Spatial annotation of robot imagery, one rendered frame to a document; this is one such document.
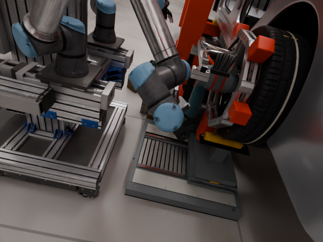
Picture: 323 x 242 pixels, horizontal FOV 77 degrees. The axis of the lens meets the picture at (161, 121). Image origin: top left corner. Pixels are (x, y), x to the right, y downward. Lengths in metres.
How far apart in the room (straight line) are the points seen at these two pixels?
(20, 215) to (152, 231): 0.78
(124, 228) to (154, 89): 1.07
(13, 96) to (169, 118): 0.75
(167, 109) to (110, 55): 1.01
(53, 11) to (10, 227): 1.17
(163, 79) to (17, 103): 0.71
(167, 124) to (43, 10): 0.52
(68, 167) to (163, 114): 0.97
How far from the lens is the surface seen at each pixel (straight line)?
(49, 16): 0.79
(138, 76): 0.53
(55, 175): 1.39
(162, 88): 0.53
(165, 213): 1.53
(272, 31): 1.17
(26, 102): 1.05
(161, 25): 0.64
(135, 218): 1.47
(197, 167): 1.53
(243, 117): 0.99
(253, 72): 1.05
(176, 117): 0.50
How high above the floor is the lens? 1.33
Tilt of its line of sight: 38 degrees down
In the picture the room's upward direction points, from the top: 17 degrees clockwise
